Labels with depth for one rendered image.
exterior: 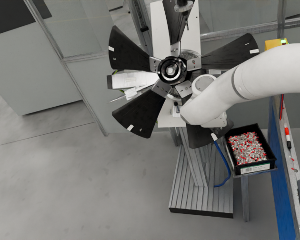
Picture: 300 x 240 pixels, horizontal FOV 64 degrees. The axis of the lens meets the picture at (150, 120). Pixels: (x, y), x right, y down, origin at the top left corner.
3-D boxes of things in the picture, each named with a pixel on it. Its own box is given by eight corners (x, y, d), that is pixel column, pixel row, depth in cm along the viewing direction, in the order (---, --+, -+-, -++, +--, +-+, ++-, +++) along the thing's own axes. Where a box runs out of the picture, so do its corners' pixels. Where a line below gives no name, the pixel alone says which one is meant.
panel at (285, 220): (268, 160, 181) (273, 91, 139) (269, 160, 181) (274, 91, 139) (285, 288, 126) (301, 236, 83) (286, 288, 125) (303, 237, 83)
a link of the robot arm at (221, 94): (232, 129, 53) (190, 130, 84) (277, 81, 56) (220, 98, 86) (204, 100, 53) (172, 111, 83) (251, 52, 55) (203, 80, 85)
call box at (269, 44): (264, 57, 133) (265, 40, 126) (285, 55, 130) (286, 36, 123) (267, 74, 122) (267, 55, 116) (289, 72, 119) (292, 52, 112)
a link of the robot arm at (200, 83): (209, 122, 83) (226, 103, 84) (204, 101, 72) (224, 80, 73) (191, 109, 88) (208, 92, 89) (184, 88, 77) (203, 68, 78)
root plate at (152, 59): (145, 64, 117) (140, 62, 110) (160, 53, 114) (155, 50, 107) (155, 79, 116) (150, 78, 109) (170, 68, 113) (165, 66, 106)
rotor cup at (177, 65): (157, 69, 117) (147, 65, 105) (181, 51, 112) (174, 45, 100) (173, 94, 115) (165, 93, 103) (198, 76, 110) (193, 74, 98)
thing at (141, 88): (166, 81, 119) (108, 105, 131) (165, 76, 119) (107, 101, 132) (165, 80, 117) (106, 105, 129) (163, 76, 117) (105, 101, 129)
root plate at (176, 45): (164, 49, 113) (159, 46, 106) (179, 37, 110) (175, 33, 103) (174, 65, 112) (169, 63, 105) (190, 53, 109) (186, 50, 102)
